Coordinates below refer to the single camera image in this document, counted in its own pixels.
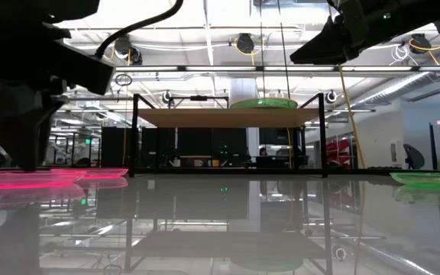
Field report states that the black left camera cable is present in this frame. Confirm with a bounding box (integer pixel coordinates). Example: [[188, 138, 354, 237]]
[[95, 0, 185, 59]]

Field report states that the hanging black cable loop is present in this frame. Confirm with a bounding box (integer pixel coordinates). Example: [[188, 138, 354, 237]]
[[115, 73, 133, 87]]

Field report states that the white coiled cable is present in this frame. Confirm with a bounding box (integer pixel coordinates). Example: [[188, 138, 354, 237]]
[[390, 44, 410, 62]]

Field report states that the silver ventilation duct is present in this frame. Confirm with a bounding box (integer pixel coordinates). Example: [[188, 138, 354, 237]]
[[351, 70, 440, 110]]

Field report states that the black cabinet row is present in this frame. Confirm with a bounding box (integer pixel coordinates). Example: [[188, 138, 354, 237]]
[[101, 127, 248, 169]]

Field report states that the dark office chair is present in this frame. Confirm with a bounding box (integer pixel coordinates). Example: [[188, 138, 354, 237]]
[[403, 143, 426, 170]]

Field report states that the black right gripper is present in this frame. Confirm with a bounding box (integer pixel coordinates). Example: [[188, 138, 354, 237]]
[[290, 0, 416, 66]]

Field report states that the black overhead camera frame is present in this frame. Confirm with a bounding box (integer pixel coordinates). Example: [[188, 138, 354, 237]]
[[168, 95, 230, 110]]

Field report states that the yellow hanging cable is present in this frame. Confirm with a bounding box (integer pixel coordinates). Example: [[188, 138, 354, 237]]
[[337, 63, 366, 170]]

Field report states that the black ceiling cable reel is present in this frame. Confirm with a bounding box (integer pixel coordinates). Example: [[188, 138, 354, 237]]
[[235, 33, 256, 54], [409, 33, 432, 54], [113, 34, 144, 66]]

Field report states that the long ceiling light bar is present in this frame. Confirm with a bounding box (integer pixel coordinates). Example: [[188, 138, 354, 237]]
[[115, 65, 440, 73]]

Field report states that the black upright pole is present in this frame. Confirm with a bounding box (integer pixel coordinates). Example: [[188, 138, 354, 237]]
[[429, 121, 438, 171]]

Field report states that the black metal shelf frame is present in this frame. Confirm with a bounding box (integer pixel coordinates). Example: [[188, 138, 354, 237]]
[[128, 92, 330, 179]]

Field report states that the green translucent plastic plate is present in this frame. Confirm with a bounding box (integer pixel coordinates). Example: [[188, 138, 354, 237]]
[[230, 97, 299, 110], [390, 172, 440, 193]]

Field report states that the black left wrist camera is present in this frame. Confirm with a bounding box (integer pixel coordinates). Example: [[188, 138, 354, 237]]
[[50, 37, 116, 96]]

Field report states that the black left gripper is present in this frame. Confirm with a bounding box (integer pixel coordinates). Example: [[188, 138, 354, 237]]
[[0, 22, 72, 171]]

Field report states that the red object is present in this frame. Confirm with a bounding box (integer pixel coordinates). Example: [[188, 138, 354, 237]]
[[325, 139, 353, 166]]

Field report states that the pink translucent plastic plate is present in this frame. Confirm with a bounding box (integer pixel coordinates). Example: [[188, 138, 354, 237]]
[[51, 167, 129, 180], [0, 170, 88, 191]]

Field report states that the wooden shelf board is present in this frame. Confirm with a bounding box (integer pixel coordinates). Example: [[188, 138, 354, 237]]
[[137, 108, 320, 129]]

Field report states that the black metal workstation frame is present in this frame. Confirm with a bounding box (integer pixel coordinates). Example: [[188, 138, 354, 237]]
[[50, 131, 102, 167]]

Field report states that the thin black hanging cable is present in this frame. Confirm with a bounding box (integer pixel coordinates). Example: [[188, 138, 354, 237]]
[[259, 0, 266, 99], [277, 0, 292, 99]]

